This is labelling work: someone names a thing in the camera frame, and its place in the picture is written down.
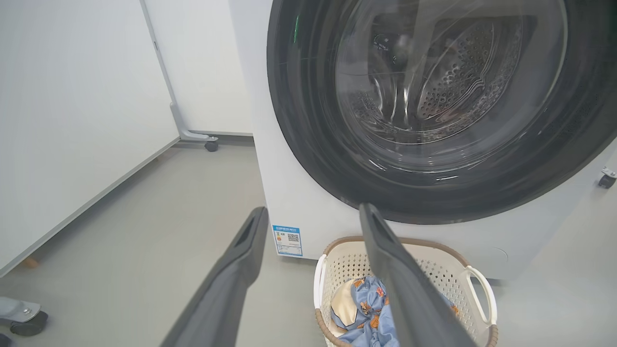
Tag black caster wheel grey bracket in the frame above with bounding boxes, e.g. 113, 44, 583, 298
0, 296, 49, 337

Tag white partition panel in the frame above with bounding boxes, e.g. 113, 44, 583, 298
0, 0, 180, 278

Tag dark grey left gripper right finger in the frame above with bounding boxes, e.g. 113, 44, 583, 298
359, 203, 478, 347

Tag cream perforated laundry basket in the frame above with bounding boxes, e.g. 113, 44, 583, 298
313, 236, 499, 347

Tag white front-load washing machine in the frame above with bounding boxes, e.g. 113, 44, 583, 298
229, 0, 617, 281

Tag blue patterned clothes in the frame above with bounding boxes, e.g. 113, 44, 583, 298
331, 276, 459, 347

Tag white partition board on stand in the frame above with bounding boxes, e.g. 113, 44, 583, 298
140, 0, 254, 153

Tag perforated steel washer drum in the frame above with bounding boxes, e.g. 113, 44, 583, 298
347, 14, 526, 145

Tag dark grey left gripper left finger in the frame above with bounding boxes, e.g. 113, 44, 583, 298
161, 207, 269, 347

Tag blue energy label sticker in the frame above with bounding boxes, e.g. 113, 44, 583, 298
272, 225, 304, 257

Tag small black caster wheel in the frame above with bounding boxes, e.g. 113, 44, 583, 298
598, 166, 617, 189

